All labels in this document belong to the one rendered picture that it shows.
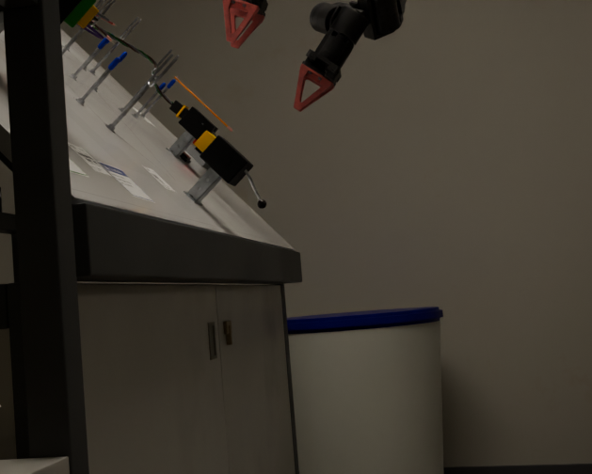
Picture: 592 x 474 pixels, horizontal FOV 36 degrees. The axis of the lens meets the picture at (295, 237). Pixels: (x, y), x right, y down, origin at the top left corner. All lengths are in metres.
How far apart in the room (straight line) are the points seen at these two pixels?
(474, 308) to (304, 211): 0.73
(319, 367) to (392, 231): 0.82
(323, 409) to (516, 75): 1.41
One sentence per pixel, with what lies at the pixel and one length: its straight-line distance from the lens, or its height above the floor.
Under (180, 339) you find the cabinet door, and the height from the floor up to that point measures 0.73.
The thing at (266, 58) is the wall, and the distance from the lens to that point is 3.61.
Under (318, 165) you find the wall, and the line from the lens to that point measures 3.47.
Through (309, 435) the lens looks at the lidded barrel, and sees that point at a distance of 2.81.
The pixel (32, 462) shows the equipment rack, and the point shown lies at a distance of 0.73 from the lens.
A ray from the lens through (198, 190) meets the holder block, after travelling 1.38.
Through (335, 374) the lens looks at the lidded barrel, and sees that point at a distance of 2.73.
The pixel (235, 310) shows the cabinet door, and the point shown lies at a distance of 1.51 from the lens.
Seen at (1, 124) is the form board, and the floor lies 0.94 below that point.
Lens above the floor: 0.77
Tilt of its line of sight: 4 degrees up
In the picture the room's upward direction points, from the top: 5 degrees counter-clockwise
